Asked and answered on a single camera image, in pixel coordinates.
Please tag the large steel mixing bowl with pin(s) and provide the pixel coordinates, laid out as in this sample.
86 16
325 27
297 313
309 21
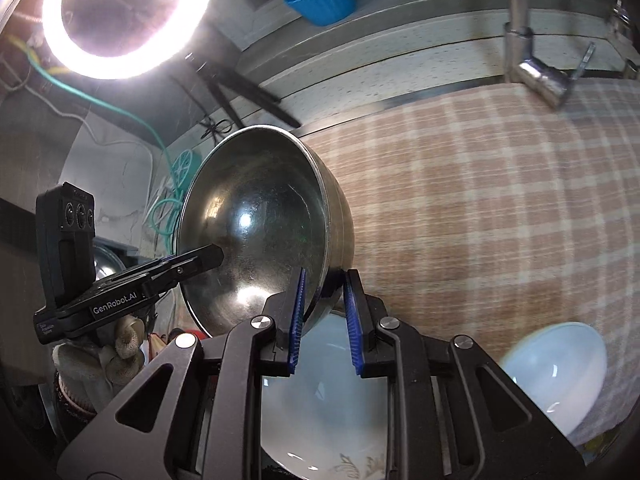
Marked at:
272 206

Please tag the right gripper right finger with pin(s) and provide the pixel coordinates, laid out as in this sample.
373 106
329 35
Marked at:
373 352

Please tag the black tripod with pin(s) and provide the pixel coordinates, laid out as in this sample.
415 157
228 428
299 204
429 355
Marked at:
215 76

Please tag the light blue ceramic bowl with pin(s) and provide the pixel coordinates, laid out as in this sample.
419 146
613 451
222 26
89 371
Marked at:
562 369

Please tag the white plate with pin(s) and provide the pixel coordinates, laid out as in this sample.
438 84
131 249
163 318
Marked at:
324 421

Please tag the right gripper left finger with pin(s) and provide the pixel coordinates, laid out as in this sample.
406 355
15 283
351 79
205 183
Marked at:
286 309

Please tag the gloved left hand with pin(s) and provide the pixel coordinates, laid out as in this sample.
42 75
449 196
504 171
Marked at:
90 375

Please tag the checked table cloth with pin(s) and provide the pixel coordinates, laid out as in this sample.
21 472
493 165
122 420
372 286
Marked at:
485 212

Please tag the ring light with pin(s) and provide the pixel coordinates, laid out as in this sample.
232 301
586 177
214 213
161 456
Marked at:
118 39

